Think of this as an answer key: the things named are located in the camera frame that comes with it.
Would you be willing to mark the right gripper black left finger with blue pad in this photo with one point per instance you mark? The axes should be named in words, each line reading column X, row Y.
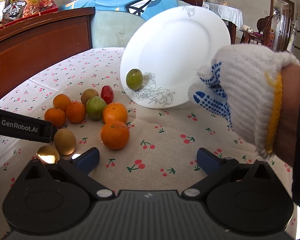
column 77, row 170

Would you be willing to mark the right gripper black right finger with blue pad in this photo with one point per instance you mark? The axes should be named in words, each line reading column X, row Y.
column 216, row 169

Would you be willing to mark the brown kiwi front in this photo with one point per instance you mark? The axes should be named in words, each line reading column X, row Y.
column 65, row 141

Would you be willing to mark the brown kiwi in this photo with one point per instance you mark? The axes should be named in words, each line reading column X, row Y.
column 87, row 94
column 65, row 141

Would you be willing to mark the large orange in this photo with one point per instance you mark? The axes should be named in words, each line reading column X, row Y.
column 115, row 112
column 115, row 135

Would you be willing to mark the small orange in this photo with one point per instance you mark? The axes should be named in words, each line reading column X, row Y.
column 76, row 112
column 56, row 116
column 61, row 101

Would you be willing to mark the green round fruit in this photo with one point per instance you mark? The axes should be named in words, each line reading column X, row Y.
column 94, row 108

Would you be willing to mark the brown kiwi back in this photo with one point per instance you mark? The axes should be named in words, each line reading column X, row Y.
column 87, row 94

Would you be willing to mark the green fruit from plate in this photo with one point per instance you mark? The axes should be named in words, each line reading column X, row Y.
column 134, row 79

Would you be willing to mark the white plate with flower drawing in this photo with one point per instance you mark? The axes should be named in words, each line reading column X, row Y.
column 169, row 49

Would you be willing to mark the white knit gloved hand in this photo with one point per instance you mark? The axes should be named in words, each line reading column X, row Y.
column 243, row 83

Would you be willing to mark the shiny golden kiwi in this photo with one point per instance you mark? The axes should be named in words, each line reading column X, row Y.
column 48, row 154

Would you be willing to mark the cherry print tablecloth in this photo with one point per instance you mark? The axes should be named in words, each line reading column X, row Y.
column 161, row 153

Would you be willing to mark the dark wooden side cabinet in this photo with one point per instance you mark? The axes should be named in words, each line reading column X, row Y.
column 31, row 45

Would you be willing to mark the green sofa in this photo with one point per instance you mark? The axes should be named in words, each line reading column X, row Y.
column 113, row 28

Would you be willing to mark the dark wooden chair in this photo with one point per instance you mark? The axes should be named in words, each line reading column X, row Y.
column 261, row 35

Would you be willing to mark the dining table white cloth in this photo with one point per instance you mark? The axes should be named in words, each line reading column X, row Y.
column 232, row 17

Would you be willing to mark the blue blanket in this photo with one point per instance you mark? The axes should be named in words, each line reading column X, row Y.
column 146, row 9

